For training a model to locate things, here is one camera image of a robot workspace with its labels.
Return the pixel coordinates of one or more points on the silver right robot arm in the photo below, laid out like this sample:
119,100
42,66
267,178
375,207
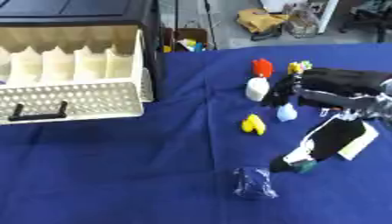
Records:
387,105

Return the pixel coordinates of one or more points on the white cylinder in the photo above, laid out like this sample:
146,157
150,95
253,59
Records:
256,89

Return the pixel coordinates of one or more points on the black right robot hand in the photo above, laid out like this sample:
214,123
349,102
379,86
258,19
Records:
337,80

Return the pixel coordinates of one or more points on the light blue toy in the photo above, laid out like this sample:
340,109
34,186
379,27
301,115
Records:
286,113

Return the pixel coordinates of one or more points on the yellow bag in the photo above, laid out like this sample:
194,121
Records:
258,19

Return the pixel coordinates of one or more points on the clear plastic bag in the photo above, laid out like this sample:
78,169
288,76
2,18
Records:
301,22

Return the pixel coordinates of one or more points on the brown cardboard box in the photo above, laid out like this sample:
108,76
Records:
190,34

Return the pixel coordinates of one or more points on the dark blue clear packet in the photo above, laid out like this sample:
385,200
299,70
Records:
252,182

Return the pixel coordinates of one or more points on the yellow and green toy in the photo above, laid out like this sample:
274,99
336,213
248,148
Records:
297,66

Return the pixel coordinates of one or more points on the dark chair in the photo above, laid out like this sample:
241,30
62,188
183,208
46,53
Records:
372,14

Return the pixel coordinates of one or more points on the white post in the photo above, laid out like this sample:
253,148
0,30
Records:
327,16

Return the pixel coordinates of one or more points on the black tripod pole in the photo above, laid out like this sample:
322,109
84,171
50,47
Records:
210,24

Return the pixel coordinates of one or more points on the red toy block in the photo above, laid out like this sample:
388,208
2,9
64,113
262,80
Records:
262,67

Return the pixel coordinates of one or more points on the black cabinet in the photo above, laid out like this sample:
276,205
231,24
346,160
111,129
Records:
76,10

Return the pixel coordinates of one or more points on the yellow toy fruit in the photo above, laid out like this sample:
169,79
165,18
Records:
253,124

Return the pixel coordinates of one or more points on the pale compartment drawer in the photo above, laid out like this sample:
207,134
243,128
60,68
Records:
92,96

